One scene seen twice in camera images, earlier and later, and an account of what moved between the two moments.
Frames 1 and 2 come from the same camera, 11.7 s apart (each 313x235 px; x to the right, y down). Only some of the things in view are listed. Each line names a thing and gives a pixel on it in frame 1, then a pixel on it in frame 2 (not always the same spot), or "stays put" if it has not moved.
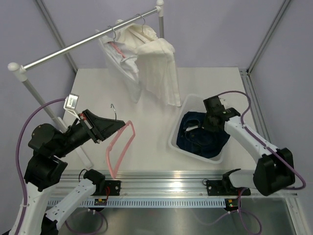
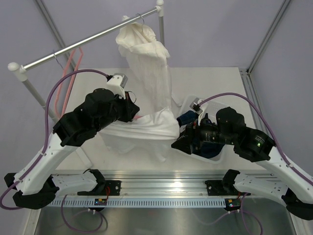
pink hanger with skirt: (113, 174) to (73, 82)
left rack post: (20, 74) stays put
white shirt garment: (123, 64) to (158, 129)
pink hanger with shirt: (112, 43) to (127, 96)
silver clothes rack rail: (90, 39) stays put
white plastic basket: (191, 103) stays put
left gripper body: (87, 127) to (122, 109)
